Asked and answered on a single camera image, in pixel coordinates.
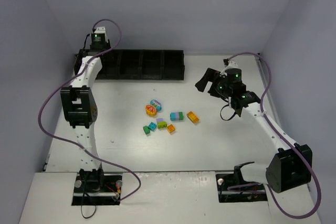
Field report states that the teal small lego brick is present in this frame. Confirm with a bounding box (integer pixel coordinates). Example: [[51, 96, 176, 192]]
[[148, 122, 157, 131]]

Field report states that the orange butterfly lego block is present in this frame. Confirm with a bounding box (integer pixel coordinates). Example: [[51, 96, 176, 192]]
[[145, 104, 157, 117]]

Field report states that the lilac and lime lego stack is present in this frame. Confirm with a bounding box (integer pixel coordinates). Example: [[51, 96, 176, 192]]
[[156, 118, 167, 129]]

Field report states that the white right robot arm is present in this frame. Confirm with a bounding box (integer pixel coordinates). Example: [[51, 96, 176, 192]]
[[195, 68, 312, 193]]

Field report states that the teal flower lego block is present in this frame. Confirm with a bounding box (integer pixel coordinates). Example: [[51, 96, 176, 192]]
[[150, 99, 162, 112]]

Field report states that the green small lego brick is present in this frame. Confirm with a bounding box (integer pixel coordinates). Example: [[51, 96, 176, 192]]
[[143, 125, 151, 135]]

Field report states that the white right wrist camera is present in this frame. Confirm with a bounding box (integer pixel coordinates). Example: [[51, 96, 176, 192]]
[[221, 59, 238, 75]]

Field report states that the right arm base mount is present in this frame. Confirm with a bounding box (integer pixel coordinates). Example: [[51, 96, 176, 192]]
[[215, 172, 268, 203]]

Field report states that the teal lilac green lego stack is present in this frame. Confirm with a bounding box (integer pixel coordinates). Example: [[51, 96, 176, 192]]
[[170, 111, 184, 121]]

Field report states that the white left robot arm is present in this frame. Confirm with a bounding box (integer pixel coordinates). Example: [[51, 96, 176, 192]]
[[60, 32, 110, 184]]

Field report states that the small orange lego brick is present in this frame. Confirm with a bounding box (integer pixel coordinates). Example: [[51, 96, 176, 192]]
[[166, 124, 176, 134]]

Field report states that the black divided bin row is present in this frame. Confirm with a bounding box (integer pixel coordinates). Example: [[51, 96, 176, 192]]
[[73, 49, 186, 81]]

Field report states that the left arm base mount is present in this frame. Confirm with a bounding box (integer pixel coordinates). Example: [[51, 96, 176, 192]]
[[71, 174, 123, 206]]

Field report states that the orange flat lego plate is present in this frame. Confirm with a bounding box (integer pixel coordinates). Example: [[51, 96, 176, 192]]
[[186, 111, 199, 124]]

